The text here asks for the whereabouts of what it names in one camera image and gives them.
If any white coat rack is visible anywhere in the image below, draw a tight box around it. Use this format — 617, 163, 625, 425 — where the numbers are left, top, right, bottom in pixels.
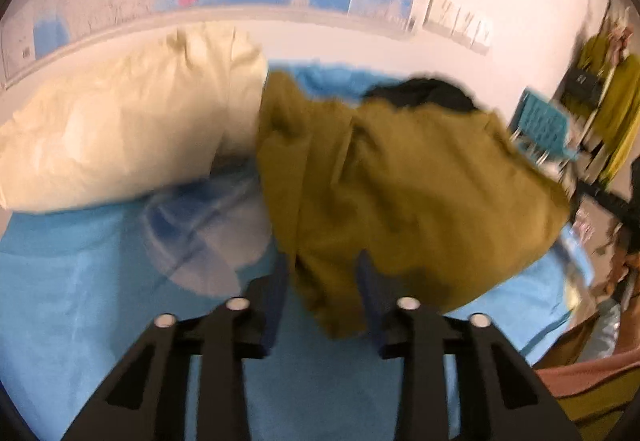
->
606, 6, 635, 74

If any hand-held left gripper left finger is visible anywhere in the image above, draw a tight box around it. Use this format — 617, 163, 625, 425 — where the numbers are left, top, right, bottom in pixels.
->
62, 265, 291, 441

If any teal perforated plastic basket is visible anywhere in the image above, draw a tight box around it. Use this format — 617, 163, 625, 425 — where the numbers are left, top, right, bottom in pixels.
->
510, 88, 582, 166

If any cream white pillow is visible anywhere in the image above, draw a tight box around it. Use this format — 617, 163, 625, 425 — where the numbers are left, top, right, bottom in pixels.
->
0, 23, 272, 212

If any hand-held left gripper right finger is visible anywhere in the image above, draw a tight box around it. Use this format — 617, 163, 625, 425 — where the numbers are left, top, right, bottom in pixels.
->
355, 252, 583, 441

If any white wall switch panel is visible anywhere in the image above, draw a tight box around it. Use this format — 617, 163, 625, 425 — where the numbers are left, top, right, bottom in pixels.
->
422, 0, 494, 55

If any black shoulder bag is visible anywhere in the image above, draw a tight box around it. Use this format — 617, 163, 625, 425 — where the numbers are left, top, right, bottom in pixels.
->
561, 68, 604, 108

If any black cloth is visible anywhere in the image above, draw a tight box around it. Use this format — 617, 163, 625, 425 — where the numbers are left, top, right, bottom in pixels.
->
362, 77, 482, 115

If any light blue pillow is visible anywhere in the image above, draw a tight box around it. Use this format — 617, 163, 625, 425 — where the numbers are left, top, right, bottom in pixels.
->
581, 300, 622, 363

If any olive jacket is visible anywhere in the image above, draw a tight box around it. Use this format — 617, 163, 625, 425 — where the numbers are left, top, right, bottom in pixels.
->
255, 70, 574, 341

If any blue bed sheet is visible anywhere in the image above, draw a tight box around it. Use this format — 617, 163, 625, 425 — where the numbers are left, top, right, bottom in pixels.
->
0, 62, 597, 441

